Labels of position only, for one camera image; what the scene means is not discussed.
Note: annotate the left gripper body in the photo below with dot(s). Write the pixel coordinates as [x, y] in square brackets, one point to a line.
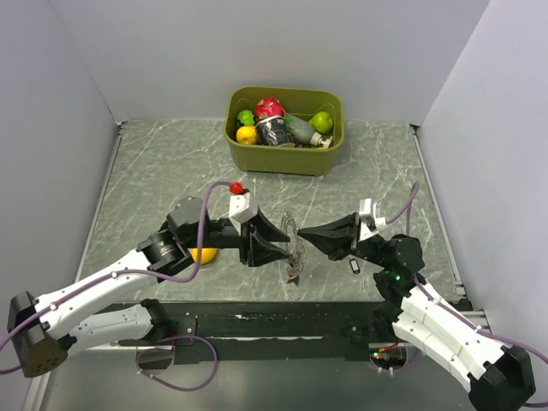
[223, 234]

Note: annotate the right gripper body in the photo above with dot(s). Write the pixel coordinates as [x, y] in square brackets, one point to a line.
[371, 250]

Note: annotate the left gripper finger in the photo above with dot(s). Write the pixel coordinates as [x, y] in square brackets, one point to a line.
[259, 224]
[263, 252]

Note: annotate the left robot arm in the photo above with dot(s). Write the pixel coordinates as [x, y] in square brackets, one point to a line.
[47, 329]

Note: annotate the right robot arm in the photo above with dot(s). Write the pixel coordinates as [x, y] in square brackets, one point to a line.
[495, 376]

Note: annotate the black key tag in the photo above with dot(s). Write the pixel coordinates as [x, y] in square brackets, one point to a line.
[354, 266]

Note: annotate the yellow lemon on table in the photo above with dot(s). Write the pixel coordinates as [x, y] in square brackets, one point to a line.
[208, 254]

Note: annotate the olive green plastic bin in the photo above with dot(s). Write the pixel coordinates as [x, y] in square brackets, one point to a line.
[303, 103]

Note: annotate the yellow lemon in bin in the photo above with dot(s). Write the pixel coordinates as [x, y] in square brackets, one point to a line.
[247, 135]

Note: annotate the black can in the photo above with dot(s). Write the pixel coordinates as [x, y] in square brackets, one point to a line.
[273, 132]

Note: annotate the grey pump bottle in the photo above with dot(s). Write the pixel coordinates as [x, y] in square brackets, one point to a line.
[305, 133]

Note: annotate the green pepper toy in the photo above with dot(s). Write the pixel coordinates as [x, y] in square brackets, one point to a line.
[245, 118]

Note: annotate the red dragon fruit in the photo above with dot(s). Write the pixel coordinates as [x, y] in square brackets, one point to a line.
[268, 107]

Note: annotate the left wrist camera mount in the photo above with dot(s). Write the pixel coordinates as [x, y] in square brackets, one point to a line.
[243, 206]

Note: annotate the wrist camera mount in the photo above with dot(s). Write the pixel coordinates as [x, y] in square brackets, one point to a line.
[243, 206]
[370, 221]

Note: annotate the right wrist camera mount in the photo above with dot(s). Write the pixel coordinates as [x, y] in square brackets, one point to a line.
[370, 221]

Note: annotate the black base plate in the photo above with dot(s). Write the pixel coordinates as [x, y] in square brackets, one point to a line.
[272, 330]

